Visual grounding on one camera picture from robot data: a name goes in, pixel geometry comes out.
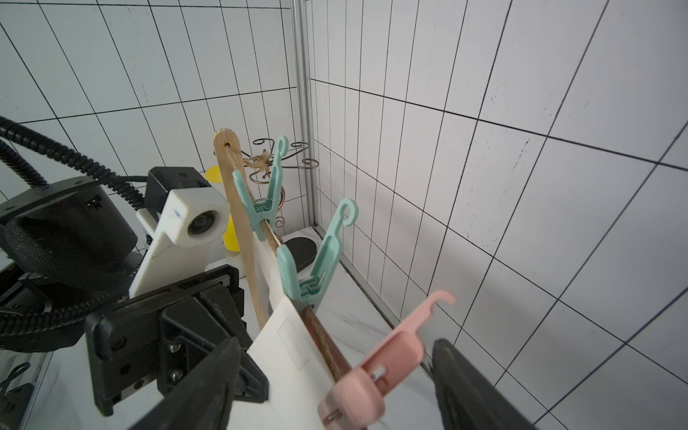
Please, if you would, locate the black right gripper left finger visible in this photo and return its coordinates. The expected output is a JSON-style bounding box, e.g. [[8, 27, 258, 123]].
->
[[133, 338, 243, 429]]

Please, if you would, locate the wooden clothesline stand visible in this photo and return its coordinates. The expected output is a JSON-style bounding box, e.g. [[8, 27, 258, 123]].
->
[[213, 129, 269, 331]]

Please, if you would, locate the yellow plastic wine glass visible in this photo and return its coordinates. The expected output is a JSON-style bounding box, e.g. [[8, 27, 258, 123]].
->
[[204, 165, 240, 253]]

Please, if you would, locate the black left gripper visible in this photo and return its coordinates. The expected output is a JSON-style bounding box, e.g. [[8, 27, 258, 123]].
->
[[85, 265, 269, 417]]

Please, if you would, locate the green clothespin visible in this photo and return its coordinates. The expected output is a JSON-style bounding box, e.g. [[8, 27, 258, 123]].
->
[[276, 198, 358, 312], [232, 135, 290, 242]]

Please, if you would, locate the pink clothespin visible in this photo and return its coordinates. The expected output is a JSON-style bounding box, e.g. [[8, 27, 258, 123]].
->
[[317, 290, 456, 429]]

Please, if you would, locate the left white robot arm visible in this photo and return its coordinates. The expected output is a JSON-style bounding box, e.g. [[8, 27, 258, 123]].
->
[[1, 118, 270, 429]]

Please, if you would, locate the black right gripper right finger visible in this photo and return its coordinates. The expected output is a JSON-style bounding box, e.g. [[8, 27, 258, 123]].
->
[[431, 339, 534, 430]]

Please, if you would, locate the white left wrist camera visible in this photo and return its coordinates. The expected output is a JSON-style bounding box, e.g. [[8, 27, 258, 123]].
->
[[129, 167, 230, 297]]

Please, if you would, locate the black wire glass rack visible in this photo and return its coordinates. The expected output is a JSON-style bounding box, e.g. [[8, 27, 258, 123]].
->
[[233, 136, 310, 242]]

